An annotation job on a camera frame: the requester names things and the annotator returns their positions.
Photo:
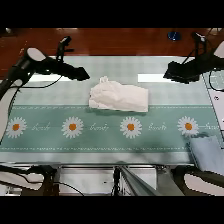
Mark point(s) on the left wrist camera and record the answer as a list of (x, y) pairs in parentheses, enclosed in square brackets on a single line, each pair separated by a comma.
[(63, 43)]

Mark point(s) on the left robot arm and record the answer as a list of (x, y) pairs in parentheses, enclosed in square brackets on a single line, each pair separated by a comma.
[(30, 61)]

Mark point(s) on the white shirt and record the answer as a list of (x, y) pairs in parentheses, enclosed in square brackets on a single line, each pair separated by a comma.
[(120, 96)]

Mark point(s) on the light blue garment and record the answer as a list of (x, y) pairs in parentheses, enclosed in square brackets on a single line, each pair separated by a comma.
[(210, 155)]

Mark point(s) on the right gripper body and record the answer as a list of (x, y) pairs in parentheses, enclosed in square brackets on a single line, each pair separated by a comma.
[(181, 71)]

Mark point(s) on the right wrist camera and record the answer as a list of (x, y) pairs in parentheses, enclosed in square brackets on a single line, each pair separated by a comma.
[(199, 37)]

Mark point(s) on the silver frame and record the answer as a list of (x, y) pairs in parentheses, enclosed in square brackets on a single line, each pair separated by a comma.
[(140, 183)]

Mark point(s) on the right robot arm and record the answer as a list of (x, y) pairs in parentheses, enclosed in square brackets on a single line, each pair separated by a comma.
[(213, 61)]

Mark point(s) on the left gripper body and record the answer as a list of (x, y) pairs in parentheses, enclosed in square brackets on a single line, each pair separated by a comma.
[(76, 73)]

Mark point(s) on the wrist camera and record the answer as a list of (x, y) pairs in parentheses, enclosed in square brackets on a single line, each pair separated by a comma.
[(199, 37), (63, 43)]

